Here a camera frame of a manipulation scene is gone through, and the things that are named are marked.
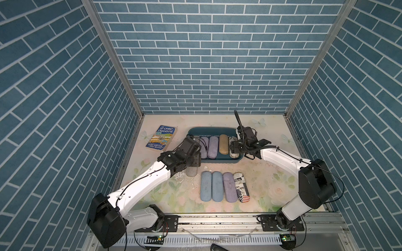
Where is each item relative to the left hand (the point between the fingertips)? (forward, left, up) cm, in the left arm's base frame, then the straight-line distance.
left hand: (200, 158), depth 79 cm
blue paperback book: (+23, +27, -14) cm, 38 cm away
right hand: (+12, -21, -5) cm, 24 cm away
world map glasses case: (+21, -21, -11) cm, 32 cm away
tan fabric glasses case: (+16, -14, -11) cm, 24 cm away
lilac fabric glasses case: (+15, -8, -12) cm, 20 cm away
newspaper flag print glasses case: (-11, -22, -13) cm, 28 cm away
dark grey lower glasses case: (-7, +4, 0) cm, 8 cm away
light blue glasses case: (-10, -3, -12) cm, 16 cm away
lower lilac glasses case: (-10, -16, -12) cm, 23 cm away
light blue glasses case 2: (-10, -9, -12) cm, 18 cm away
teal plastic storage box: (+29, +3, -14) cm, 32 cm away
